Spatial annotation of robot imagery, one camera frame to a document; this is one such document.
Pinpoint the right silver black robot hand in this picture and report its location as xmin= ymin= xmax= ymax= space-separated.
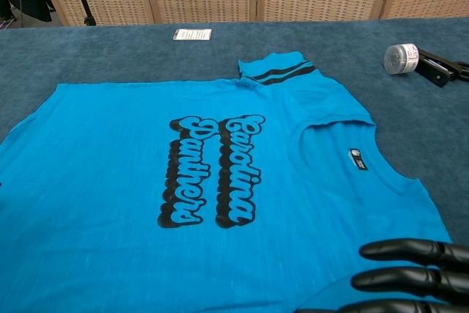
xmin=296 ymin=238 xmax=469 ymax=313

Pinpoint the blue Carolina Panthers T-shirt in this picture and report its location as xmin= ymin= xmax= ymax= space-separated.
xmin=0 ymin=51 xmax=452 ymax=313

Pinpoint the black stapler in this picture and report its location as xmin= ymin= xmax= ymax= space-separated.
xmin=414 ymin=48 xmax=462 ymax=88

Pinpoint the small clear jar white label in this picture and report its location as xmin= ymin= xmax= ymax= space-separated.
xmin=383 ymin=43 xmax=419 ymax=75

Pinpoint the white card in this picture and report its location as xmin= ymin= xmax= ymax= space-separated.
xmin=172 ymin=28 xmax=213 ymax=41

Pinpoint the blue carpet table cover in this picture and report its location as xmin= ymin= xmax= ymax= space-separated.
xmin=0 ymin=16 xmax=469 ymax=248

